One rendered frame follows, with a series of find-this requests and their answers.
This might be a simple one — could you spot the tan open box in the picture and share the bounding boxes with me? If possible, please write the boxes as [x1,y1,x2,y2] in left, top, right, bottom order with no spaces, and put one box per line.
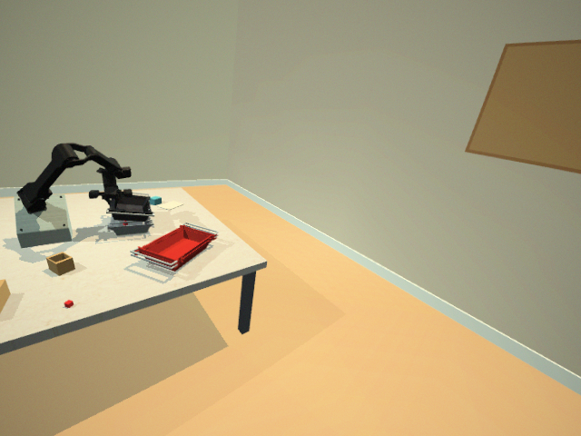
[46,252,75,276]

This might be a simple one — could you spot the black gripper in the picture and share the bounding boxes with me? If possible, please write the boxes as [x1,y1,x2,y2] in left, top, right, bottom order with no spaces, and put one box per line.
[89,181,133,209]

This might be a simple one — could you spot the tan rectangular block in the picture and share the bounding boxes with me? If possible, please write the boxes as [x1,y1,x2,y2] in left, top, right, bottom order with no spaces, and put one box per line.
[0,279,11,313]

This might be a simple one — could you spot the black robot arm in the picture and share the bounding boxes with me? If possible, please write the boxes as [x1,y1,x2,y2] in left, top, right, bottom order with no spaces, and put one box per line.
[16,143,131,213]

